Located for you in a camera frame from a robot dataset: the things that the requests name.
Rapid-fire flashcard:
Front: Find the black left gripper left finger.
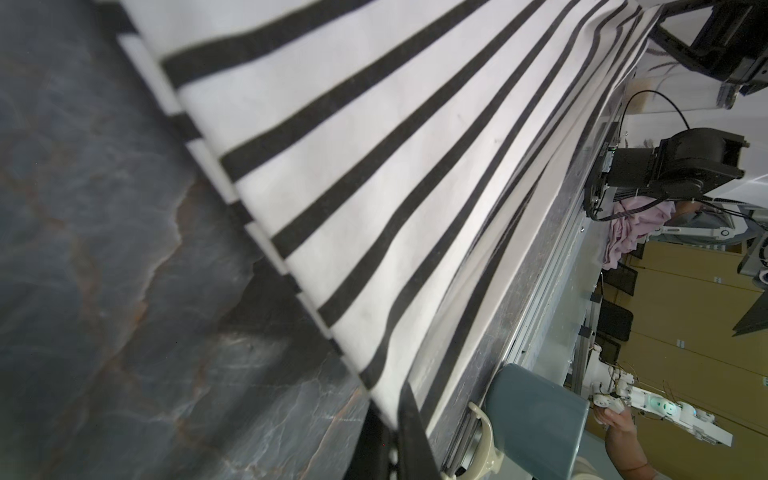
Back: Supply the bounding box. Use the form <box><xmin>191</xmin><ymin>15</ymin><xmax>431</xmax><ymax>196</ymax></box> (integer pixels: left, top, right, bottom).
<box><xmin>343</xmin><ymin>404</ymin><xmax>393</xmax><ymax>480</ymax></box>

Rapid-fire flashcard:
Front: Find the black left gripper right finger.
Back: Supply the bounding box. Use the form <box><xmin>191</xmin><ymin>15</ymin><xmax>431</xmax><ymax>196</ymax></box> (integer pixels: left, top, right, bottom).
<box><xmin>397</xmin><ymin>382</ymin><xmax>441</xmax><ymax>480</ymax></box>

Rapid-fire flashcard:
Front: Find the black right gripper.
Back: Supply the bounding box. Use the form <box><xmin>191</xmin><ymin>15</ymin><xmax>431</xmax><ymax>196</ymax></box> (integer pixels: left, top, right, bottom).
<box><xmin>650</xmin><ymin>0</ymin><xmax>767</xmax><ymax>96</ymax></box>

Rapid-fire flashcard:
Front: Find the black white striped tank top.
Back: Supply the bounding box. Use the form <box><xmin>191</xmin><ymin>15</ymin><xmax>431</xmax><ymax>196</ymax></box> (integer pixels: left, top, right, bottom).
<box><xmin>96</xmin><ymin>1</ymin><xmax>657</xmax><ymax>427</ymax></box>

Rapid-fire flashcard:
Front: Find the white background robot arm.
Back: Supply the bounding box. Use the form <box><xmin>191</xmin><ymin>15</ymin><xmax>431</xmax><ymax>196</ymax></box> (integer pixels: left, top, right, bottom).
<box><xmin>345</xmin><ymin>360</ymin><xmax>733</xmax><ymax>479</ymax></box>

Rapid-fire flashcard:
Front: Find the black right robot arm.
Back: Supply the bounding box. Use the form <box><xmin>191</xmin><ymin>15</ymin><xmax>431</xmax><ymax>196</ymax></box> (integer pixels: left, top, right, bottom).
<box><xmin>584</xmin><ymin>1</ymin><xmax>767</xmax><ymax>217</ymax></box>

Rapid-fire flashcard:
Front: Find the person hand in background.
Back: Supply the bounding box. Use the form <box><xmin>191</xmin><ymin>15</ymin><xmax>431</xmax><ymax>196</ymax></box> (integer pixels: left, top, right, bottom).
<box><xmin>594</xmin><ymin>406</ymin><xmax>637</xmax><ymax>437</ymax></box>

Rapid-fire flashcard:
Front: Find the cream vegetable peeler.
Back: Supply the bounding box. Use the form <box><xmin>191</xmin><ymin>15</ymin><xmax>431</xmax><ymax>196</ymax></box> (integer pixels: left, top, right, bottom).
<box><xmin>441</xmin><ymin>402</ymin><xmax>504</xmax><ymax>480</ymax></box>

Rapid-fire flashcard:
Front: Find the teal mug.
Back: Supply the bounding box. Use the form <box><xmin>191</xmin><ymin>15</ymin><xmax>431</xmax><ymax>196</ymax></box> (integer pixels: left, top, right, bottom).
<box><xmin>484</xmin><ymin>364</ymin><xmax>589</xmax><ymax>479</ymax></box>

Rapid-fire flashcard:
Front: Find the pink cloth in background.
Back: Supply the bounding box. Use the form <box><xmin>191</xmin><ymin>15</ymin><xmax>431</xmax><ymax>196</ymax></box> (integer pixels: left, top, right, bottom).
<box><xmin>602</xmin><ymin>196</ymin><xmax>676</xmax><ymax>270</ymax></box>

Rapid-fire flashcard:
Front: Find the aluminium frame rail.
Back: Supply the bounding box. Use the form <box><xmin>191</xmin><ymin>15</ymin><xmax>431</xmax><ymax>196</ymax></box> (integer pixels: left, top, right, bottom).
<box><xmin>448</xmin><ymin>206</ymin><xmax>608</xmax><ymax>479</ymax></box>

